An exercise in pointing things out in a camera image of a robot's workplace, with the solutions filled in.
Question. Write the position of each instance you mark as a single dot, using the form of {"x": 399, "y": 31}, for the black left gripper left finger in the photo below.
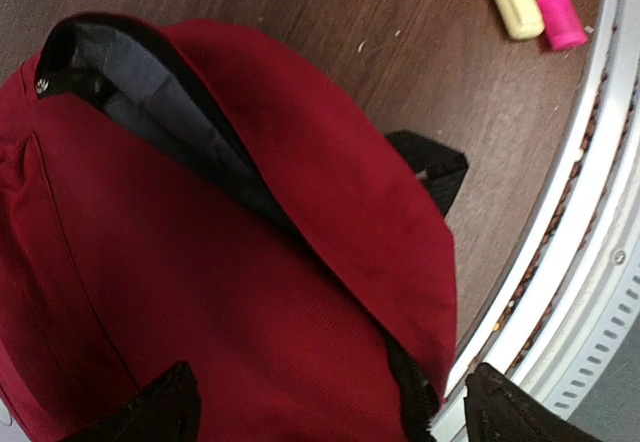
{"x": 167, "y": 409}

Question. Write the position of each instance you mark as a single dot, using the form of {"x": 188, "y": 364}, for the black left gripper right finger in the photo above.
{"x": 497, "y": 410}

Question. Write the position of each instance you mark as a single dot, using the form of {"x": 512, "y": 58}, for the front aluminium frame rail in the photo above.
{"x": 570, "y": 296}

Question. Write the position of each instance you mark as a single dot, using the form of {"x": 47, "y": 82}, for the red student backpack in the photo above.
{"x": 200, "y": 193}

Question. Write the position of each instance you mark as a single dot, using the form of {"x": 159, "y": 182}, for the black pink highlighter pen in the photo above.
{"x": 562, "y": 26}

